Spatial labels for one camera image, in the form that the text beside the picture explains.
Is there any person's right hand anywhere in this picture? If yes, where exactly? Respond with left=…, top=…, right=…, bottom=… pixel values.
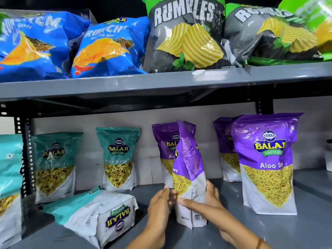
left=177, top=179, right=260, bottom=249

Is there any person's left hand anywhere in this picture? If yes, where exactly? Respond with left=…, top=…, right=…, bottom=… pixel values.
left=148, top=185, right=178, bottom=233

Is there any purple Aloo Sev pouch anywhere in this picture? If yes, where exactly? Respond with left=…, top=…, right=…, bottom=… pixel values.
left=151, top=122, right=182, bottom=188
left=230, top=112, right=304, bottom=215
left=172, top=120, right=208, bottom=229
left=213, top=116, right=243, bottom=182

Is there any grey metal shelf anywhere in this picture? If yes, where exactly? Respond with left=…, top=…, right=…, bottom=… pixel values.
left=0, top=61, right=332, bottom=249

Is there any blue Crunchem bag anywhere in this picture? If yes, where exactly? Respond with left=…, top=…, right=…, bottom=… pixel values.
left=0, top=11, right=92, bottom=83
left=70, top=17, right=150, bottom=79

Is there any grey Rumbles bag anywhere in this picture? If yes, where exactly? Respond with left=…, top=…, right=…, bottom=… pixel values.
left=142, top=0, right=234, bottom=73
left=223, top=3, right=321, bottom=67

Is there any person's left forearm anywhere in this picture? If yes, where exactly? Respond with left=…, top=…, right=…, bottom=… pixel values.
left=126, top=228, right=167, bottom=249

